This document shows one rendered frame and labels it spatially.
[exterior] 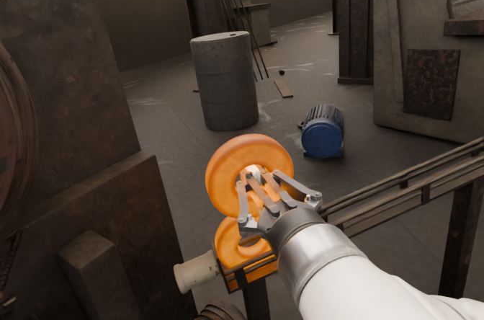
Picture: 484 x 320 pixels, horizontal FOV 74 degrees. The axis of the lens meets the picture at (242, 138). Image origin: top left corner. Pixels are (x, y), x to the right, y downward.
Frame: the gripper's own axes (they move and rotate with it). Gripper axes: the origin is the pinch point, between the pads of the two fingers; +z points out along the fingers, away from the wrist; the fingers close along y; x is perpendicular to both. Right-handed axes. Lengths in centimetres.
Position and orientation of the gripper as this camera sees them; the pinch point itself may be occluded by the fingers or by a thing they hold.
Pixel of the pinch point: (249, 169)
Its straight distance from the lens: 55.8
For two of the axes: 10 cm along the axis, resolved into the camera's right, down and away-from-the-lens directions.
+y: 9.4, -2.5, 2.4
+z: -3.3, -3.9, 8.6
